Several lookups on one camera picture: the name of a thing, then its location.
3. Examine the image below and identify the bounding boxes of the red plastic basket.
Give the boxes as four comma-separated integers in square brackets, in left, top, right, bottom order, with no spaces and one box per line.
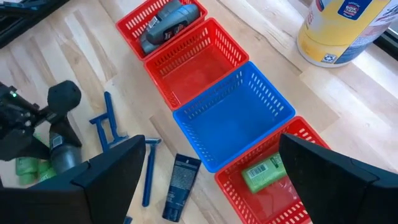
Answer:
[143,17,250,112]
[214,116,331,224]
[116,0,208,62]

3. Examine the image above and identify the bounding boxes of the blue plastic basket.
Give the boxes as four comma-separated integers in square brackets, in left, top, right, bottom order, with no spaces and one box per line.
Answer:
[172,60,296,174]

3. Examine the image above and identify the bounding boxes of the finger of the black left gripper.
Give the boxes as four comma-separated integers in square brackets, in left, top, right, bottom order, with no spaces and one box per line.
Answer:
[39,80,82,121]
[49,116,82,147]

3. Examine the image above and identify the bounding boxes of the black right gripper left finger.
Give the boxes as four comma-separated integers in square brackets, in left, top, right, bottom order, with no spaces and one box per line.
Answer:
[0,134,147,224]

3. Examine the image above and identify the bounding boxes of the grey travel bottle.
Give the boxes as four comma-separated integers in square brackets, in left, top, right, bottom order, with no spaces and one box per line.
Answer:
[146,3,200,45]
[139,0,184,56]
[49,130,84,175]

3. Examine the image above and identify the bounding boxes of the white yellow wipes canister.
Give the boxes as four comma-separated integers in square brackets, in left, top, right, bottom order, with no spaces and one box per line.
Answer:
[297,0,398,68]

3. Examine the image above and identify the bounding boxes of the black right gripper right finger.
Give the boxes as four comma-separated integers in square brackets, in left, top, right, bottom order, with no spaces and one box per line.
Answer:
[279,133,398,224]

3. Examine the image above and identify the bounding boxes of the blue disposable razor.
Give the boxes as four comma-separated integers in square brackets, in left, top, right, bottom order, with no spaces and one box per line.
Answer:
[89,112,110,152]
[142,138,162,208]
[103,91,129,147]

